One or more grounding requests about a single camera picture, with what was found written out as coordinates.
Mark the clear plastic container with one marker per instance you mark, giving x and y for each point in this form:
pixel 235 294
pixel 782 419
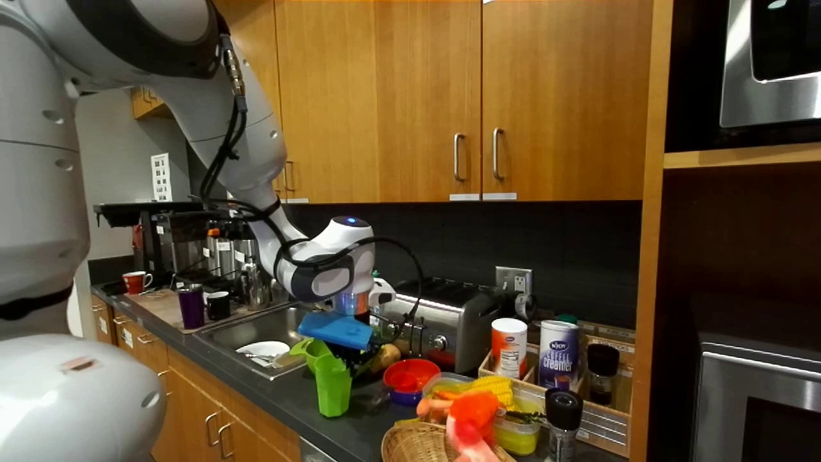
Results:
pixel 512 433

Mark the dark lidded jar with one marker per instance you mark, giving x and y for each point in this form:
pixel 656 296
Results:
pixel 602 366

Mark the silver toaster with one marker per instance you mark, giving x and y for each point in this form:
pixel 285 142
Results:
pixel 444 319

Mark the stainless steel sink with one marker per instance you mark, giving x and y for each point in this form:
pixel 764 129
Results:
pixel 277 324

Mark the white orange canister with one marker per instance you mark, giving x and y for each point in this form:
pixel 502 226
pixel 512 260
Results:
pixel 510 345

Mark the green plastic cup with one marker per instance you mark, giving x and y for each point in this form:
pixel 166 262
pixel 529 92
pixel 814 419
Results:
pixel 333 386

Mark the espresso machine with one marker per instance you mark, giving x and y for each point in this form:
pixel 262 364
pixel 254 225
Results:
pixel 183 243

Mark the white plate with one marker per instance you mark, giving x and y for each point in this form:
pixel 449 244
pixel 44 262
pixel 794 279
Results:
pixel 266 353

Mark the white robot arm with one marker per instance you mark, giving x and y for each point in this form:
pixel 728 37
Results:
pixel 59 53

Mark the purple mug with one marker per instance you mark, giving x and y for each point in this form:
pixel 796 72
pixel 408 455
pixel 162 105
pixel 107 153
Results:
pixel 192 305

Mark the wicker basket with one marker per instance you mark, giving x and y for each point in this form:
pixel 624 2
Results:
pixel 416 441

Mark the microwave oven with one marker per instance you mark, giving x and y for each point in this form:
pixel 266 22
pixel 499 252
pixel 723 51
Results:
pixel 771 63

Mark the wall power outlet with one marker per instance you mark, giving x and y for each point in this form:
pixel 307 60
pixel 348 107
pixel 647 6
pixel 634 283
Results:
pixel 517 287

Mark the red mug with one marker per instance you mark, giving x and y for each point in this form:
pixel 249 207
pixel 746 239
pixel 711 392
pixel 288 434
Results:
pixel 138 280

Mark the green plastic bowl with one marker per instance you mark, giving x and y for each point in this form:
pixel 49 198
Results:
pixel 313 353

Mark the red and blue bowl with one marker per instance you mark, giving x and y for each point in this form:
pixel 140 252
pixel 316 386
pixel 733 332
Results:
pixel 408 378

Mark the black pepper grinder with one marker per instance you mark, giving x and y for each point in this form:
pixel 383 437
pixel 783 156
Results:
pixel 562 414

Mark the black white mug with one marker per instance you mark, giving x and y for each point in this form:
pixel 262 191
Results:
pixel 220 305

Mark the white blue canister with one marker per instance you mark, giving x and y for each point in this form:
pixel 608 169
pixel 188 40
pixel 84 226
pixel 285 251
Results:
pixel 558 353

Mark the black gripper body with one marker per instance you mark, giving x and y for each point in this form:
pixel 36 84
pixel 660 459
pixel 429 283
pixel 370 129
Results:
pixel 366 307

